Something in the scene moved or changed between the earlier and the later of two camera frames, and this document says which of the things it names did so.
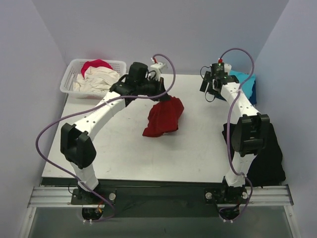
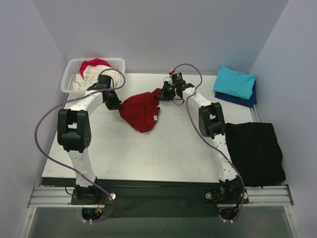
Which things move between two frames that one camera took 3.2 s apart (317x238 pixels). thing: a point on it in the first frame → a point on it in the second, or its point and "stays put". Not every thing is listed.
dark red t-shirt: (164, 117) → (140, 110)
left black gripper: (161, 87) → (114, 102)
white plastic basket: (73, 68) stays put
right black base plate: (229, 195) stays put
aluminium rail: (62, 197) stays put
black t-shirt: (267, 169) stays put
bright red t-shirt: (95, 63) stays put
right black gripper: (204, 83) → (164, 93)
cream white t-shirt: (96, 79) stays put
